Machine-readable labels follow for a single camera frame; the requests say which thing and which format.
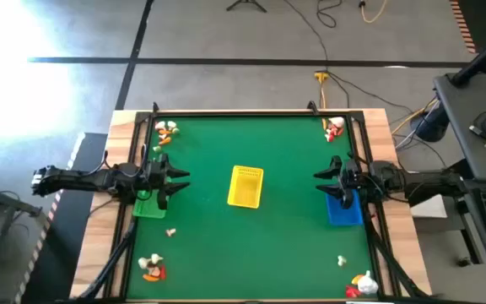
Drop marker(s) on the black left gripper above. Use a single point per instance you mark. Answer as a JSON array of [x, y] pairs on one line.
[[163, 202]]

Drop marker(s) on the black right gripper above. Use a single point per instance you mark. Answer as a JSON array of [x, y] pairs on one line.
[[350, 179]]

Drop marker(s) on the blue plastic basket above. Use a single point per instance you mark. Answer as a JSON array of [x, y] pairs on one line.
[[344, 216]]

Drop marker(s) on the orange toy carrot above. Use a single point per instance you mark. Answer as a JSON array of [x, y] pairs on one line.
[[150, 277], [165, 141], [165, 131]]

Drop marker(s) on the green plastic basket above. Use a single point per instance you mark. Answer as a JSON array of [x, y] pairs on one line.
[[146, 209]]

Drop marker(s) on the yellow chilli pepper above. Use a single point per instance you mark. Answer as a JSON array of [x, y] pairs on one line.
[[324, 123]]

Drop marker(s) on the small white toy mushroom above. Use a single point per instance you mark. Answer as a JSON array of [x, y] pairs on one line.
[[341, 260]]

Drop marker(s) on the red chilli pepper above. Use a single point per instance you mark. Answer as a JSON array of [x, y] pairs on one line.
[[163, 272], [352, 291]]

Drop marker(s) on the orange chilli pepper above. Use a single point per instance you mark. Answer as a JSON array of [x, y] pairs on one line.
[[357, 278]]

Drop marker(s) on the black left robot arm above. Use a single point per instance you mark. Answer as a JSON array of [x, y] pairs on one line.
[[78, 179]]

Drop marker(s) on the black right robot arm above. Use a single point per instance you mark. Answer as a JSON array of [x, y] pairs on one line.
[[420, 186]]

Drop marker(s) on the yellow plastic basket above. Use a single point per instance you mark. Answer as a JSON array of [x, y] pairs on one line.
[[245, 188]]

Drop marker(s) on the black diagonal support strut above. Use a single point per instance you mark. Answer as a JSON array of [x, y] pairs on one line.
[[112, 258], [388, 258]]

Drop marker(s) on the green table mat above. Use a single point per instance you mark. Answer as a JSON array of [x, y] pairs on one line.
[[268, 253]]

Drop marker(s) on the yellow power plug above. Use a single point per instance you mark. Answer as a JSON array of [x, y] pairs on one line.
[[321, 76]]

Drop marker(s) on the dark pole with round base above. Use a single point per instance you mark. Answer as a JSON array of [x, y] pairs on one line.
[[430, 124]]

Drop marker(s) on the black desk crossbar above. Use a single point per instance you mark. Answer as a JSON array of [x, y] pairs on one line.
[[464, 169]]

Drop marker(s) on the black floor mat striped edge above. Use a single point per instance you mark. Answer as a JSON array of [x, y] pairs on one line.
[[63, 253], [485, 21]]

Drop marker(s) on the black desk top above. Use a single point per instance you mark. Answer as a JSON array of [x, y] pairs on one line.
[[471, 139]]

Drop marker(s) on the small black floor object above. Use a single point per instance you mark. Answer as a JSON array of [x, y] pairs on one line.
[[463, 262]]

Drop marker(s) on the black keyboard tray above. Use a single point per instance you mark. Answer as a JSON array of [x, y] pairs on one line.
[[485, 249]]

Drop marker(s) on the black metal stand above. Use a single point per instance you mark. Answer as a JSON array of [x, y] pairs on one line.
[[7, 200]]

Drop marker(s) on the black tripod legs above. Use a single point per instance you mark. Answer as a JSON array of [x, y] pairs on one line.
[[247, 1]]

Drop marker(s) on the black frame clamp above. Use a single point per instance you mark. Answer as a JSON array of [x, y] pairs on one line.
[[311, 106], [155, 107]]

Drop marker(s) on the black aluminium table frame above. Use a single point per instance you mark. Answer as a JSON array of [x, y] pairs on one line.
[[247, 113]]

